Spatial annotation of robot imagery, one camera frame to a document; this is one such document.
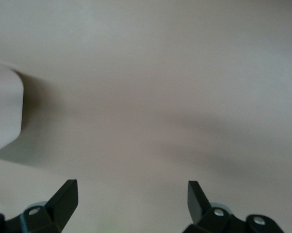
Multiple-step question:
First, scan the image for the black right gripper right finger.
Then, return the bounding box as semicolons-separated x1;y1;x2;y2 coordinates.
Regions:
183;181;285;233

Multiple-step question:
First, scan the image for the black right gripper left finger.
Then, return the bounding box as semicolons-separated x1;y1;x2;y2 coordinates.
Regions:
0;179;78;233

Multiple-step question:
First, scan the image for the white container lid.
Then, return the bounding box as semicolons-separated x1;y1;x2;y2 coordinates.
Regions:
0;60;24;157

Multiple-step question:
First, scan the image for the table cover sheet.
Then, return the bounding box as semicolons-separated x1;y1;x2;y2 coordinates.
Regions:
0;0;292;233

